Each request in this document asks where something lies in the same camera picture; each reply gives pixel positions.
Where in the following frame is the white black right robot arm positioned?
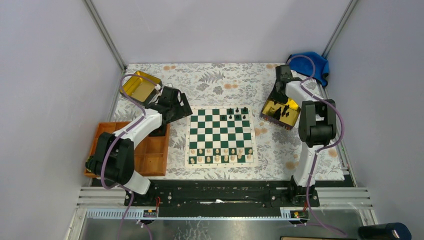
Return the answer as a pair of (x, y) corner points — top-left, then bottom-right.
(270, 64), (337, 206)

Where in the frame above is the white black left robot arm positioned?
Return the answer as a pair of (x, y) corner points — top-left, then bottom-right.
(85, 86), (193, 206)

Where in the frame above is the green white chess board mat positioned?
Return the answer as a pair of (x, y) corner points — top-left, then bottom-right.
(184, 105), (259, 169)

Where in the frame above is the blue cloth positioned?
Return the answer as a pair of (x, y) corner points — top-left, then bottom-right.
(287, 51), (330, 88)

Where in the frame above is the gold tin right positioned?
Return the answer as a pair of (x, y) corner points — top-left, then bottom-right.
(260, 97), (301, 131)

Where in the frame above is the gold tin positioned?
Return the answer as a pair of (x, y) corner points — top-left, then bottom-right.
(260, 97), (301, 131)
(119, 70), (163, 106)

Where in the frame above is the gold tin left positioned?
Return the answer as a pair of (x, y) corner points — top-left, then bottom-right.
(119, 70), (163, 106)

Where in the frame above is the wooden compartment tray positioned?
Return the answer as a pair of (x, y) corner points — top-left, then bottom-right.
(89, 121), (171, 177)

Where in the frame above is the dark cylinder bottle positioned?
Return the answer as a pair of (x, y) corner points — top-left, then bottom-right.
(358, 222), (412, 240)

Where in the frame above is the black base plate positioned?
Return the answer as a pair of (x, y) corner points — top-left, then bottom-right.
(123, 179), (320, 207)

